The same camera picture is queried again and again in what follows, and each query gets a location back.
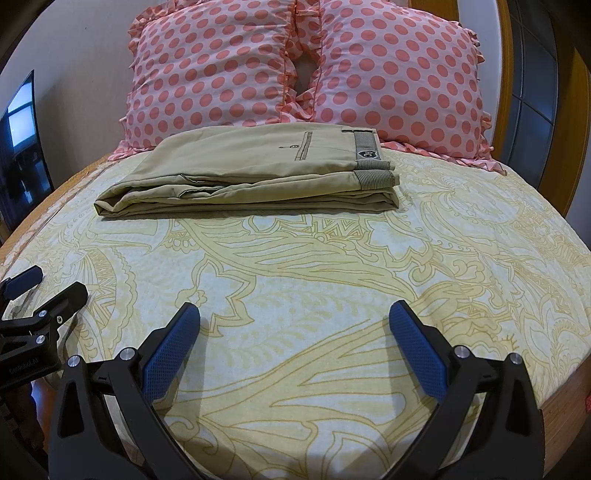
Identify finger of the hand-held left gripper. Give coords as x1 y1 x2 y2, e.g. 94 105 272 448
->
0 282 89 356
0 265 44 305

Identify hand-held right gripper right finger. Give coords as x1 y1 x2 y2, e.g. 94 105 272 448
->
389 300 546 480

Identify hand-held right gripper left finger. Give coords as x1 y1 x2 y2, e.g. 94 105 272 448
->
50 302 201 480

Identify black television screen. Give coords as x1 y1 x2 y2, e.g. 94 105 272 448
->
0 70 55 220

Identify yellow patterned bed sheet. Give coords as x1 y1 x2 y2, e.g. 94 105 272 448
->
9 145 591 480

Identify khaki pants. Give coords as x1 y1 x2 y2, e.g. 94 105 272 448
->
95 126 400 217

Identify pink polka dot pillow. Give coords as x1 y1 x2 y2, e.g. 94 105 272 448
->
288 0 508 175
108 0 319 162

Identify wooden bed headboard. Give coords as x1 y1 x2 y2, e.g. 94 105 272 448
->
409 0 591 222

